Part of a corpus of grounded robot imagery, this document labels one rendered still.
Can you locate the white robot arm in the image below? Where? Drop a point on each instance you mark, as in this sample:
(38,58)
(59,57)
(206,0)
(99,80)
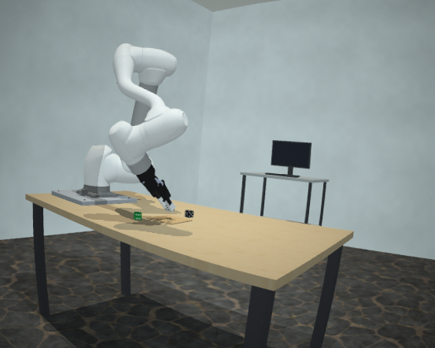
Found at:
(153,124)

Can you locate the tan square mat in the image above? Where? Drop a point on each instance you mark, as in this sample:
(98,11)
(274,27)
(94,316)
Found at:
(168,219)

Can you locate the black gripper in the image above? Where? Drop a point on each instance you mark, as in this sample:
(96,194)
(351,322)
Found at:
(150,179)

